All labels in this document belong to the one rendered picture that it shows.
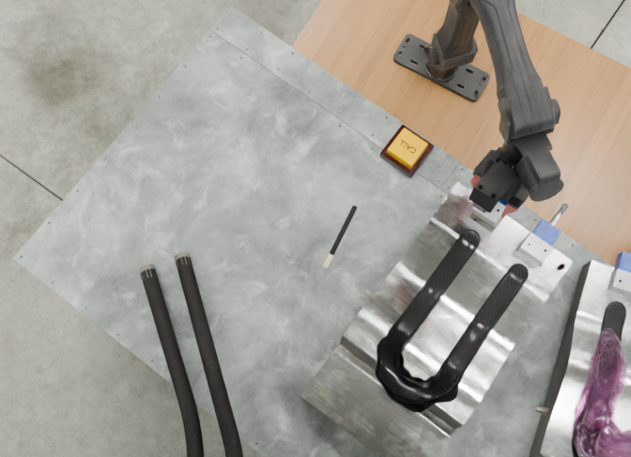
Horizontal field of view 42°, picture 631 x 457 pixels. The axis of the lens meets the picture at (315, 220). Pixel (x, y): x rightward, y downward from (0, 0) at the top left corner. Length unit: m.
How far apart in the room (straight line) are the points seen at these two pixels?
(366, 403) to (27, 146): 1.55
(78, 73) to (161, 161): 1.08
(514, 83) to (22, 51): 1.88
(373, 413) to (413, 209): 0.42
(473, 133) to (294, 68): 0.40
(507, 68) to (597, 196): 0.51
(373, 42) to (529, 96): 0.56
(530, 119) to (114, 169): 0.86
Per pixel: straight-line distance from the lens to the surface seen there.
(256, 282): 1.64
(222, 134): 1.73
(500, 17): 1.35
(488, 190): 1.38
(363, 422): 1.54
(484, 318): 1.57
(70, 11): 2.88
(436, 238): 1.57
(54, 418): 2.53
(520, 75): 1.33
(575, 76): 1.84
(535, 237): 1.58
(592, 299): 1.64
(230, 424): 1.50
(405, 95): 1.76
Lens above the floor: 2.40
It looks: 75 degrees down
